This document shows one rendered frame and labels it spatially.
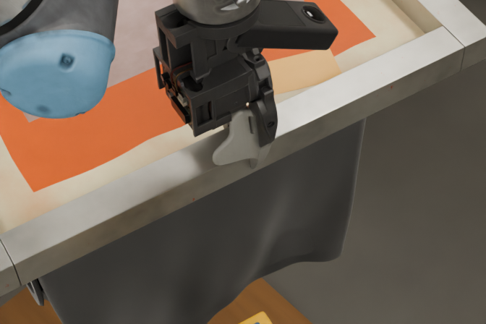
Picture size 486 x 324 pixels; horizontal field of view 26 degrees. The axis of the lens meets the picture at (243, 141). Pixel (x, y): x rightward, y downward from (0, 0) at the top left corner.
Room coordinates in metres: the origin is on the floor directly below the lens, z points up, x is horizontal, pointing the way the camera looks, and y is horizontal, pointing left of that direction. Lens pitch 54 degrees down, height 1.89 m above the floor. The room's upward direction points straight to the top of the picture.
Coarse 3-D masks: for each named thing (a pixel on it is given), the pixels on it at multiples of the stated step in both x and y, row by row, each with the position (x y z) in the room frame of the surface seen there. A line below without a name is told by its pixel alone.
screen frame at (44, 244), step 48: (432, 0) 0.79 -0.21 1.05; (432, 48) 0.72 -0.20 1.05; (480, 48) 0.73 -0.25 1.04; (336, 96) 0.66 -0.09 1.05; (384, 96) 0.67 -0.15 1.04; (192, 144) 0.60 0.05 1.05; (288, 144) 0.61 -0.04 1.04; (96, 192) 0.54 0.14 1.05; (144, 192) 0.54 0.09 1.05; (192, 192) 0.56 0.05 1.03; (0, 240) 0.49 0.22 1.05; (48, 240) 0.49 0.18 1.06; (96, 240) 0.50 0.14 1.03; (0, 288) 0.45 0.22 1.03
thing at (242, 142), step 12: (240, 120) 0.58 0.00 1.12; (252, 120) 0.58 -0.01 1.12; (240, 132) 0.57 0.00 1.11; (252, 132) 0.58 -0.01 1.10; (228, 144) 0.57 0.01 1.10; (240, 144) 0.57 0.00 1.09; (252, 144) 0.58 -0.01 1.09; (216, 156) 0.56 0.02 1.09; (228, 156) 0.56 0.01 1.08; (240, 156) 0.57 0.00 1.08; (252, 156) 0.57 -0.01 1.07; (264, 156) 0.58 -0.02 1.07; (252, 168) 0.58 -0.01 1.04
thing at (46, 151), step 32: (128, 32) 0.79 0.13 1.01; (128, 64) 0.74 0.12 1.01; (160, 64) 0.74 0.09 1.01; (0, 96) 0.70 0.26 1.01; (128, 96) 0.69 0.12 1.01; (160, 96) 0.69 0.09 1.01; (0, 128) 0.65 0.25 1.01; (32, 128) 0.65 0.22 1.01; (64, 128) 0.65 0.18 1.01; (96, 128) 0.65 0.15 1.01; (128, 128) 0.65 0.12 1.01; (160, 128) 0.65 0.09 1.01; (32, 160) 0.61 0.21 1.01; (64, 160) 0.61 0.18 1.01; (96, 160) 0.61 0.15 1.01
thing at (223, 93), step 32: (160, 32) 0.60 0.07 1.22; (192, 32) 0.58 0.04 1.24; (224, 32) 0.57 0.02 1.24; (192, 64) 0.58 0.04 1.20; (224, 64) 0.59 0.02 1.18; (256, 64) 0.59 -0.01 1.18; (192, 96) 0.55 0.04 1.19; (224, 96) 0.57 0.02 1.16; (256, 96) 0.58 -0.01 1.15; (192, 128) 0.55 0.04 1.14
